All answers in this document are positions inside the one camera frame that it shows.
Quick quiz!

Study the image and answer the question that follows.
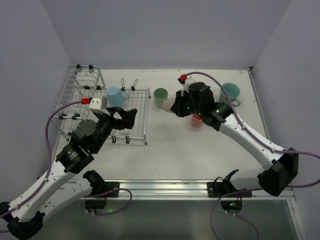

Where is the light blue mug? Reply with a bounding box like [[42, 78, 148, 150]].
[[106, 86, 130, 107]]

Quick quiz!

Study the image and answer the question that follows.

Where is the pink cup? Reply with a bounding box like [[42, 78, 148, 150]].
[[191, 114, 203, 128]]

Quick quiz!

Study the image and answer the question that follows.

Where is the light green tumbler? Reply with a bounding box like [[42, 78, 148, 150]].
[[153, 88, 168, 108]]

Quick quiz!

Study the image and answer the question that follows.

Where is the pale green mug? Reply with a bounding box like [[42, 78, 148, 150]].
[[218, 82, 241, 107]]

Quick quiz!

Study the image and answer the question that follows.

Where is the beige tumbler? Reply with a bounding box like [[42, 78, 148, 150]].
[[162, 98, 176, 114]]

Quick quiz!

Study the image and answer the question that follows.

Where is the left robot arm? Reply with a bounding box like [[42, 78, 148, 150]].
[[0, 107, 138, 240]]

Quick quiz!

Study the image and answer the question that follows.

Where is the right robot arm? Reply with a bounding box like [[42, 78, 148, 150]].
[[163, 80, 299, 197]]

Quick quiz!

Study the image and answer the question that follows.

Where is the left black controller box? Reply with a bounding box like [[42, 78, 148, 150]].
[[84, 200, 107, 212]]

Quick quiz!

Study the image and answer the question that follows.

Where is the black controller box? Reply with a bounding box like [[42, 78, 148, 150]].
[[84, 200, 107, 212], [221, 200, 243, 214]]

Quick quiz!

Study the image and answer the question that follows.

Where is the right black controller box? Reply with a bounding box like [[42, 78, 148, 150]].
[[221, 200, 243, 214]]

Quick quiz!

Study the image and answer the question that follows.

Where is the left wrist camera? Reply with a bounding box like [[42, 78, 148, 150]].
[[88, 95, 108, 114]]

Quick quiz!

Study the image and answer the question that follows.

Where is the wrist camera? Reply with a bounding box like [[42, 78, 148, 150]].
[[181, 77, 197, 97], [88, 95, 108, 114]]

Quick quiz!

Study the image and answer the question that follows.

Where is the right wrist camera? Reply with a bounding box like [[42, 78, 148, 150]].
[[181, 77, 197, 97]]

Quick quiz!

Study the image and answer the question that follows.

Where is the metal wire dish rack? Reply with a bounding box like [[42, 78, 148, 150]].
[[51, 64, 151, 145]]

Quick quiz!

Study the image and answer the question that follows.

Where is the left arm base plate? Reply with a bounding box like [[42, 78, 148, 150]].
[[90, 181, 120, 198]]

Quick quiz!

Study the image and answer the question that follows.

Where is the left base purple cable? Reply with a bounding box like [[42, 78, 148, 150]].
[[87, 187, 133, 216]]

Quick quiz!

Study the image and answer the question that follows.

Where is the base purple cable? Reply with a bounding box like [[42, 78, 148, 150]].
[[87, 187, 133, 216], [210, 189, 263, 240]]

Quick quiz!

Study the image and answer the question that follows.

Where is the aluminium mounting rail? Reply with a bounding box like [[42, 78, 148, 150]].
[[62, 178, 296, 201]]

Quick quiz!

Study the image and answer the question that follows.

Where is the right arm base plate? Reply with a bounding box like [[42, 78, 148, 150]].
[[206, 181, 253, 198]]

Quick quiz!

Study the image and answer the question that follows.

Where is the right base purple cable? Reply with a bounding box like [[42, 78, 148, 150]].
[[210, 189, 263, 240]]

